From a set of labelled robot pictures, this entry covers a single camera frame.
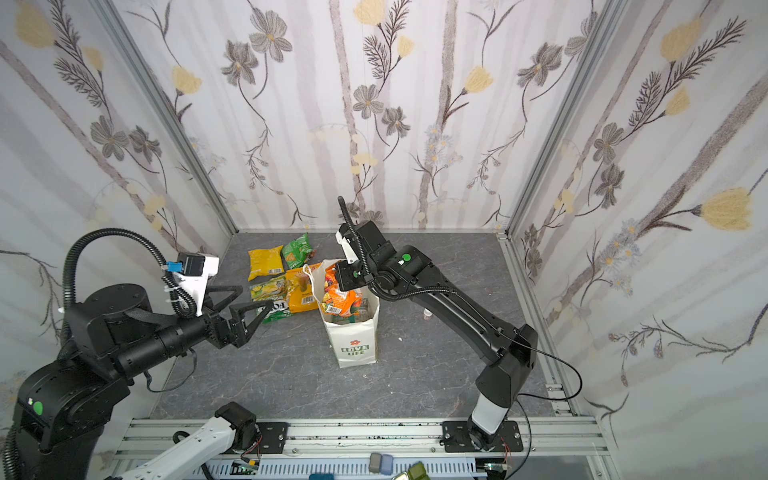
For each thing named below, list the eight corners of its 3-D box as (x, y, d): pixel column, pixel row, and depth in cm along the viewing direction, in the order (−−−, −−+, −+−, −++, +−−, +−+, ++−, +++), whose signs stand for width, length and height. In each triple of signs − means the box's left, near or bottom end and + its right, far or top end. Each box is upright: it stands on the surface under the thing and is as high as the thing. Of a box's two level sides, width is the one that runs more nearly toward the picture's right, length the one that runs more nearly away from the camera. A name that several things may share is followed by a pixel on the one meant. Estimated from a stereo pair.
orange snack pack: (293, 314, 98) (288, 305, 93) (289, 281, 106) (285, 271, 102) (319, 308, 99) (315, 299, 95) (313, 275, 108) (310, 265, 103)
